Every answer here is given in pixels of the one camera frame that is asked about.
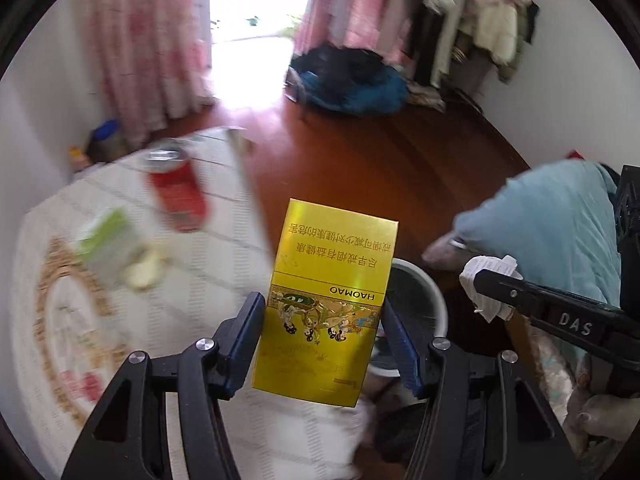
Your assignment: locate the white round trash bin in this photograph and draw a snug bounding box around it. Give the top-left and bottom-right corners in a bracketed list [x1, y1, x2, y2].
[368, 258, 448, 389]

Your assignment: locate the yellow fruit peel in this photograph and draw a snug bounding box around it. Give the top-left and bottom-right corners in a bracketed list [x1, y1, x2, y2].
[122, 248, 168, 290]

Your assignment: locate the white tissue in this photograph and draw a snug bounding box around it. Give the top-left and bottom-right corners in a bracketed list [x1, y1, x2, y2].
[459, 255, 523, 323]

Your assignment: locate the light blue blanket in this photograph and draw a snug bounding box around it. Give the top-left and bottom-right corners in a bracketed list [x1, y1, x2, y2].
[454, 159, 620, 308]

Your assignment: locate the green white paper box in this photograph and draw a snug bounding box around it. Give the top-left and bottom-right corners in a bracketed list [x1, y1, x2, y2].
[74, 207, 143, 288]

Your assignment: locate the blue lid plastic jar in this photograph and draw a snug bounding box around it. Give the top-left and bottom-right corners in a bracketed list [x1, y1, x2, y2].
[88, 119, 129, 162]

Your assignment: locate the blue and black clothes pile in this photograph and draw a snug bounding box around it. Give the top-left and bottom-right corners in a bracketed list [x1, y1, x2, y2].
[286, 42, 409, 116]

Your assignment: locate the clothes rack with coats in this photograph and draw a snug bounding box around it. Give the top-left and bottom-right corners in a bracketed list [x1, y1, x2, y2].
[292, 0, 537, 108]

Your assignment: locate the red soda can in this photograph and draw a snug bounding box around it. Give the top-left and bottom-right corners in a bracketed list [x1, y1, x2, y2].
[143, 138, 208, 232]

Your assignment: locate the white checkered tablecloth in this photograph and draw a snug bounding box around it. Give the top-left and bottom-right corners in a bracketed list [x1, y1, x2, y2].
[8, 127, 371, 480]

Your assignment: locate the pink floral curtain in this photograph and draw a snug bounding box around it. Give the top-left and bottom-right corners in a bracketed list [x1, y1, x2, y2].
[81, 0, 215, 148]

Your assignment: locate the yellow cigarette box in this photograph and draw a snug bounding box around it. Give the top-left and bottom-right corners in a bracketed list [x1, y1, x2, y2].
[253, 200, 398, 408]

